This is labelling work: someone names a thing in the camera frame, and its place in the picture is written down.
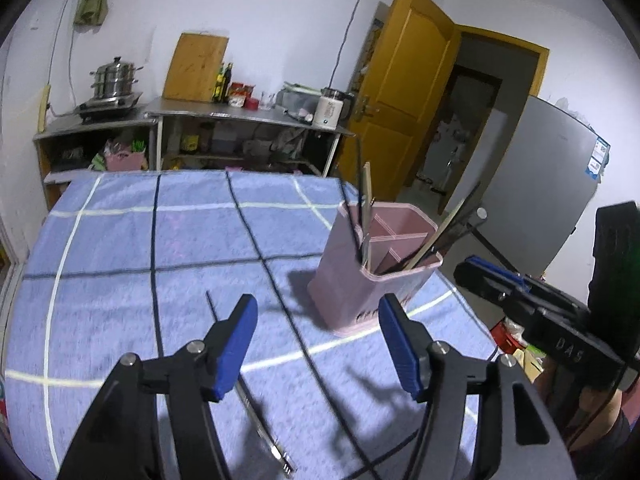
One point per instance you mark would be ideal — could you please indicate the black induction cooker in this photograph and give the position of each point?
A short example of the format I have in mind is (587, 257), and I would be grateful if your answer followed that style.
(107, 106)

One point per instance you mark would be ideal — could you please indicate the green glass bottle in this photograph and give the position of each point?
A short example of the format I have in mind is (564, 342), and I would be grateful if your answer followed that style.
(220, 85)

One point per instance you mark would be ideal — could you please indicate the wooden cutting board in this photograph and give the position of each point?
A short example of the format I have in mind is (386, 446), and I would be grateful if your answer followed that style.
(195, 67)

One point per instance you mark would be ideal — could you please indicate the person's right hand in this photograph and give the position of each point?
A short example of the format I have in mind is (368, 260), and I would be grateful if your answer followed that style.
(600, 410)

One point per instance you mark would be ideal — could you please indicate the silver metal chopstick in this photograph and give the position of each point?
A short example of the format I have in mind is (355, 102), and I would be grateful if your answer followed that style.
(260, 420)

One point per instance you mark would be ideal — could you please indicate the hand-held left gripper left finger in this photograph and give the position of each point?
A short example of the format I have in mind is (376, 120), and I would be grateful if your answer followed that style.
(235, 345)

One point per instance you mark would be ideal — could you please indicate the pink plastic utensil holder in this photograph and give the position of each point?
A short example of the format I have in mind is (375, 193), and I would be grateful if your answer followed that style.
(345, 280)

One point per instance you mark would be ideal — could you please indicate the low steel shelf table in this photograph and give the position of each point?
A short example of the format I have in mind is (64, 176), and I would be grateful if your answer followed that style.
(90, 127)

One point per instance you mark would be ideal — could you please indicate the dark oil bottle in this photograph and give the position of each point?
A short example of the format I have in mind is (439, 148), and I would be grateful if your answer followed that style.
(229, 82)

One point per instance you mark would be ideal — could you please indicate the grey refrigerator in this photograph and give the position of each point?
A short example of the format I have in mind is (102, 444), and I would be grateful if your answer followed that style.
(540, 185)

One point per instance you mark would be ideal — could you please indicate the steel counter table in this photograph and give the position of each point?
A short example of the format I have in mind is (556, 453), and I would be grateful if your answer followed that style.
(240, 112)

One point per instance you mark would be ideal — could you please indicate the black chopstick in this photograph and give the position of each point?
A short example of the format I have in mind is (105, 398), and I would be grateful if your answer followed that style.
(452, 237)
(460, 210)
(350, 215)

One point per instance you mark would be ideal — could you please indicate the red box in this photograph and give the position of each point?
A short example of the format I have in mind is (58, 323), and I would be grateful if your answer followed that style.
(507, 340)

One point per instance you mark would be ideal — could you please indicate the blue checked tablecloth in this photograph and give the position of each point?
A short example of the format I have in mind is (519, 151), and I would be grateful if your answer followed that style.
(125, 240)

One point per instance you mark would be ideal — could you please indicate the pink plastic basket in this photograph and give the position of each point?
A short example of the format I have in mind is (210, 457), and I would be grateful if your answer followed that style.
(125, 162)

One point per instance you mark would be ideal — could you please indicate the blue fridge sticker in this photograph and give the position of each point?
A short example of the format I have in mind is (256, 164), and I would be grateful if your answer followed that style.
(597, 157)

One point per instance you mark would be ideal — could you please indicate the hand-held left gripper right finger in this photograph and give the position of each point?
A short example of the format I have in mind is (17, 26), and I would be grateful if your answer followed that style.
(400, 350)

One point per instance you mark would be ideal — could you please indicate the beige wooden chopstick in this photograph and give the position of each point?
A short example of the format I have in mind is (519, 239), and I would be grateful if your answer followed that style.
(367, 185)
(440, 232)

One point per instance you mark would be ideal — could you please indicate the steel steamer pot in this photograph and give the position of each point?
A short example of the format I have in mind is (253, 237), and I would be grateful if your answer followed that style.
(115, 77)

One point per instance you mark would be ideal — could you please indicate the blue plastic container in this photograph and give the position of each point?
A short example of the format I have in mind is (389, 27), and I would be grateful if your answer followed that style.
(225, 141)

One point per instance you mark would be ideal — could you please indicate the yellow wooden door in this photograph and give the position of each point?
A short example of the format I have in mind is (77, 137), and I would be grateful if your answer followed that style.
(400, 85)

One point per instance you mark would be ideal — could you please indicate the yellow door frame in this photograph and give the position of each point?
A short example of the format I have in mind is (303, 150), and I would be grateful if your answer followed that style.
(500, 40)

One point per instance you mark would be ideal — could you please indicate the grey plastic bag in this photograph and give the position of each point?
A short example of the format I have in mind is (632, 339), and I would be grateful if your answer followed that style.
(277, 144)

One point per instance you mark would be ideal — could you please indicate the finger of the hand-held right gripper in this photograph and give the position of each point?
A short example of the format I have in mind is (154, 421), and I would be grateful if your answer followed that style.
(480, 282)
(500, 272)

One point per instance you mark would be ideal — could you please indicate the clear drinking glass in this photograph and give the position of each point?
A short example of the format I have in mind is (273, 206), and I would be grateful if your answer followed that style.
(265, 101)

